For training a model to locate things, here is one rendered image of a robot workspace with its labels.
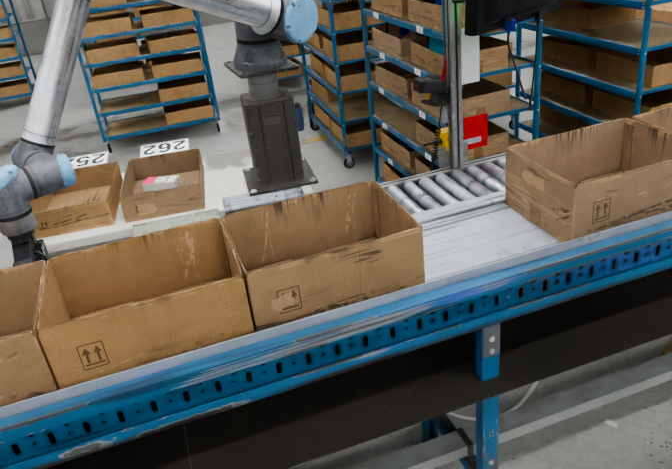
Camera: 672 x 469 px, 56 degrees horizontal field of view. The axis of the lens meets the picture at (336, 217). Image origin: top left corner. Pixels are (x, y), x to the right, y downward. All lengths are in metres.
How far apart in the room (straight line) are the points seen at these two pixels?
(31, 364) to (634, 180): 1.36
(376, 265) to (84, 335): 0.59
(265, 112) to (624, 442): 1.65
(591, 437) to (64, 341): 1.72
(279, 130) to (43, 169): 0.87
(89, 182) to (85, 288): 1.18
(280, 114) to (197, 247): 0.87
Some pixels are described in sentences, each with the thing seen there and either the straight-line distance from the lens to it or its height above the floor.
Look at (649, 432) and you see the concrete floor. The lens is 2.44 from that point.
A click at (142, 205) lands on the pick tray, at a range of 2.31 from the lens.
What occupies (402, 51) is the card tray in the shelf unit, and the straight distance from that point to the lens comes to 3.23.
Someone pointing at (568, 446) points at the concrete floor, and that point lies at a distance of 2.34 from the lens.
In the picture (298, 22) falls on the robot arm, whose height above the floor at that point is 1.36.
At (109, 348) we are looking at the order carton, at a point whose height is 0.97.
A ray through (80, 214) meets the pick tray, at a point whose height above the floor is 0.81.
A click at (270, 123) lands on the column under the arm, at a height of 1.00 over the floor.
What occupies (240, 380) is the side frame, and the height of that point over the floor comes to 0.83.
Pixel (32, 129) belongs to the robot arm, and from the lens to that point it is 1.91.
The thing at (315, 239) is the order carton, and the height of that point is 0.92.
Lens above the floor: 1.70
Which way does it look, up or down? 27 degrees down
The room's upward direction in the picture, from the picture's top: 7 degrees counter-clockwise
